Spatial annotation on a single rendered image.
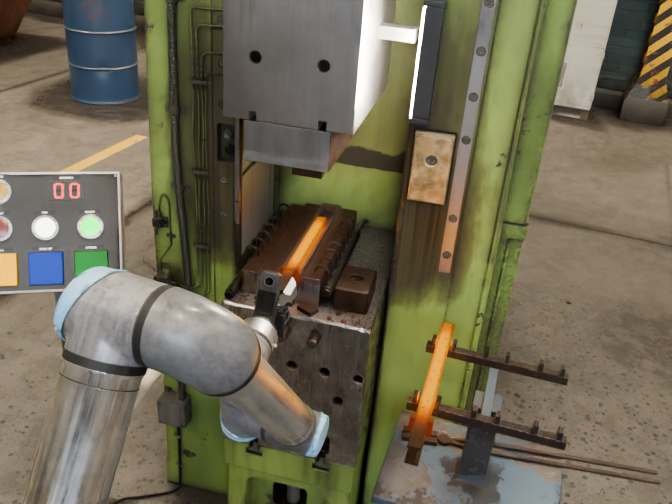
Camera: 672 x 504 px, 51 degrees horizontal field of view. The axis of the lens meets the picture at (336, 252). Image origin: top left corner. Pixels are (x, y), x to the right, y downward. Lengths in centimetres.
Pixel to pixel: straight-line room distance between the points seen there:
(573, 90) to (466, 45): 535
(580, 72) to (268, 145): 548
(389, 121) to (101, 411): 128
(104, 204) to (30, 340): 163
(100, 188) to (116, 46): 451
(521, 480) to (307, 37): 109
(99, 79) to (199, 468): 435
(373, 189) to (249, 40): 73
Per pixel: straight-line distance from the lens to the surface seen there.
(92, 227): 174
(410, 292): 182
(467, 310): 184
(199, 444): 238
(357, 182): 209
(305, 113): 154
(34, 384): 305
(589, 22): 680
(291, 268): 169
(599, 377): 332
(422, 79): 158
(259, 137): 159
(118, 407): 101
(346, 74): 149
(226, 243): 190
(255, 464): 205
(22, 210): 177
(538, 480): 174
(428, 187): 167
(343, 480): 200
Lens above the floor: 186
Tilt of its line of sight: 28 degrees down
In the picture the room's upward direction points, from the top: 5 degrees clockwise
